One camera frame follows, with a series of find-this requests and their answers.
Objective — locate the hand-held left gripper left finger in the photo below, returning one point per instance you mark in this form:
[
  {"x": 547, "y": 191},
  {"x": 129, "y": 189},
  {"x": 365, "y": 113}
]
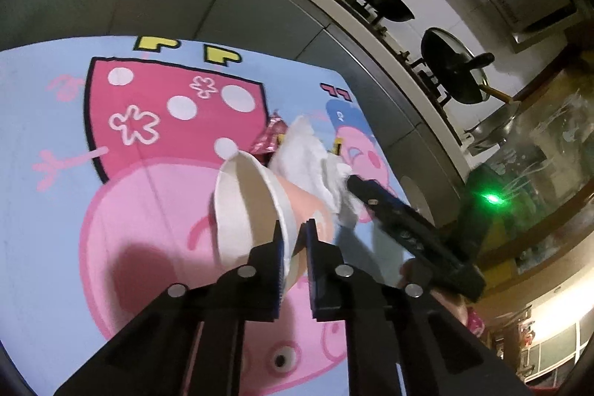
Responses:
[{"x": 278, "y": 266}]

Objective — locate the white tissue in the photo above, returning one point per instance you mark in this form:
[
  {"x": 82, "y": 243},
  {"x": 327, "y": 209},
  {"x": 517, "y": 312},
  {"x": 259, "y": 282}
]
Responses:
[{"x": 306, "y": 159}]

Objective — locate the small yellow black packet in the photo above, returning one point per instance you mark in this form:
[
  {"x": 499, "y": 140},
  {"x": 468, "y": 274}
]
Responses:
[{"x": 337, "y": 147}]

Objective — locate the small pink foil wrapper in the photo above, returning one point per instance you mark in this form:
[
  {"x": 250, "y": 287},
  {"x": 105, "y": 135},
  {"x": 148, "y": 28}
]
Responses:
[{"x": 269, "y": 141}]

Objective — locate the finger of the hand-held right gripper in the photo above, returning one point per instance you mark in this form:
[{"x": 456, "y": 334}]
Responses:
[{"x": 399, "y": 224}]

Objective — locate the steel pan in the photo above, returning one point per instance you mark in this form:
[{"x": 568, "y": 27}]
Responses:
[{"x": 492, "y": 127}]

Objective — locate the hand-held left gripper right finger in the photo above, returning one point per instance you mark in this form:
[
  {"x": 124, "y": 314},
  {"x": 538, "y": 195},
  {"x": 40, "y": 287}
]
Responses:
[{"x": 312, "y": 266}]

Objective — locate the white paper cup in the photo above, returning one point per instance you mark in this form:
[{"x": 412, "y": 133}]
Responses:
[{"x": 241, "y": 210}]

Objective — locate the cartoon pig printed blanket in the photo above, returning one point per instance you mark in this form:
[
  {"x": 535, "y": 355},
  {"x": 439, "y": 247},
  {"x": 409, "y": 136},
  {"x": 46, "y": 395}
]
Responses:
[{"x": 139, "y": 215}]

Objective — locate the black gas stove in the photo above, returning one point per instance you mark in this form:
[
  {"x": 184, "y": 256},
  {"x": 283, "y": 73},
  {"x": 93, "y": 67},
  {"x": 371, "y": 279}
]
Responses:
[{"x": 403, "y": 48}]

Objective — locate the clear plastic bag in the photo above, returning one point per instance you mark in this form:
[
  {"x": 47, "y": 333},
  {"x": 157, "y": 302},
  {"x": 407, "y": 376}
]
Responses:
[{"x": 557, "y": 154}]

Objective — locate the person's right hand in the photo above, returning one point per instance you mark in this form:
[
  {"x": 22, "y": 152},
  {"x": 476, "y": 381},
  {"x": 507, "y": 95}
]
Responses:
[{"x": 452, "y": 305}]

